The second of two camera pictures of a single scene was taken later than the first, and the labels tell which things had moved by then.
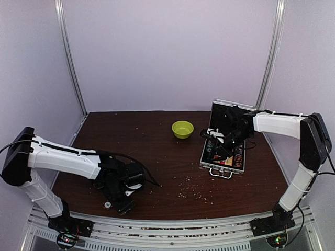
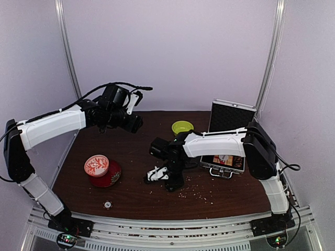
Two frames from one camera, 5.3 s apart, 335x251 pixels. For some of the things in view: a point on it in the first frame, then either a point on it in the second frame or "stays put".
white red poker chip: (107, 205) stays put
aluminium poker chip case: (223, 151) stays put
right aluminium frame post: (274, 50) stays put
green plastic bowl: (182, 129) stays put
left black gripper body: (120, 206) → (130, 126)
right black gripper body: (228, 151) → (179, 180)
